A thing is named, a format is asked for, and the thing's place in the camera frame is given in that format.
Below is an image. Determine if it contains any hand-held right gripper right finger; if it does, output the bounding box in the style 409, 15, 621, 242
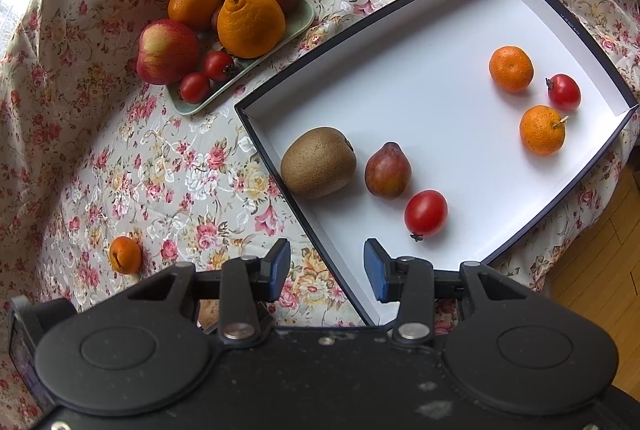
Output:
363, 237, 541, 346

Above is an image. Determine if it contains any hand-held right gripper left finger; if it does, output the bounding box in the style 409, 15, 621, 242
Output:
127, 237, 292, 348

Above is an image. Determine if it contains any red cherry tomato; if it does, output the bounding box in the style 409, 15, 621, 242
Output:
202, 51, 235, 82
179, 72, 211, 104
545, 73, 582, 111
404, 189, 449, 242

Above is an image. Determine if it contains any small red pear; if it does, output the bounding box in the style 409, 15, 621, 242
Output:
364, 141, 413, 201

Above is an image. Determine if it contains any brown kiwi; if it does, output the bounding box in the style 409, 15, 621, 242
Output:
280, 127, 358, 200

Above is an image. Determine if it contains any white box with dark rim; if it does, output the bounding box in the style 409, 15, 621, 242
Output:
234, 0, 640, 328

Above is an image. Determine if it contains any small mandarin with stem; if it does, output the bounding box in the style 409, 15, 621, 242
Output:
519, 104, 570, 157

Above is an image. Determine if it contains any brown fruit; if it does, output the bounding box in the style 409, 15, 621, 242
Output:
197, 300, 221, 328

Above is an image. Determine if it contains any red apple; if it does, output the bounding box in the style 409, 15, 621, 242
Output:
136, 19, 202, 86

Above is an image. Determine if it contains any large knobbed orange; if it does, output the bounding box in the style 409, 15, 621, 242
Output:
216, 0, 287, 60

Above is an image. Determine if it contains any green rectangular plate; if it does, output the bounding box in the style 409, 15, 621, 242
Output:
167, 0, 316, 116

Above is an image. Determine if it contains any round orange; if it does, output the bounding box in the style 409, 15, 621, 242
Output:
167, 0, 223, 31

